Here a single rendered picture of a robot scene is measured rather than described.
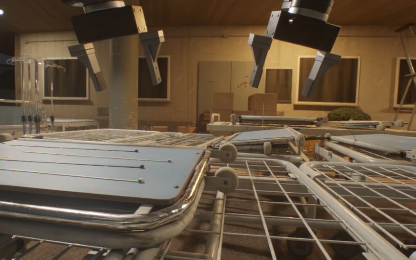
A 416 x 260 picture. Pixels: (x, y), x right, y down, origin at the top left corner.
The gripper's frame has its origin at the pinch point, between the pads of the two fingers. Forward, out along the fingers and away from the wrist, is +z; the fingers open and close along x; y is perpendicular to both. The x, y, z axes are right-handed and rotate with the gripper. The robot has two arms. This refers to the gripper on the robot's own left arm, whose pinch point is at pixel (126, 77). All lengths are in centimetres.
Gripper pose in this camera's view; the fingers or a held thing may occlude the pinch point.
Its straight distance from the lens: 51.1
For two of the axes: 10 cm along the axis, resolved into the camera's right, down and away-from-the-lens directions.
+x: -9.9, 0.8, 1.5
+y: 1.0, -4.6, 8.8
